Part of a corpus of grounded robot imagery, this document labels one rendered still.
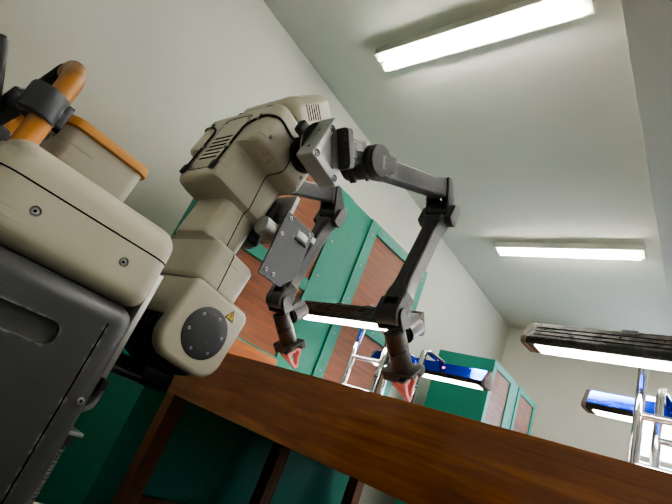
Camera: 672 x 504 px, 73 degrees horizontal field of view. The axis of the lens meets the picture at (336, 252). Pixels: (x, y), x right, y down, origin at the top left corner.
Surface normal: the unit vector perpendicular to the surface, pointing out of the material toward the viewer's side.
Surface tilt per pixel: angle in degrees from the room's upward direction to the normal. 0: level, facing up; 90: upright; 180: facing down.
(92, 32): 90
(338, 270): 90
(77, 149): 92
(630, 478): 90
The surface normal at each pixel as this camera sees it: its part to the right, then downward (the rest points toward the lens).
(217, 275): 0.75, 0.03
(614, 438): -0.55, -0.51
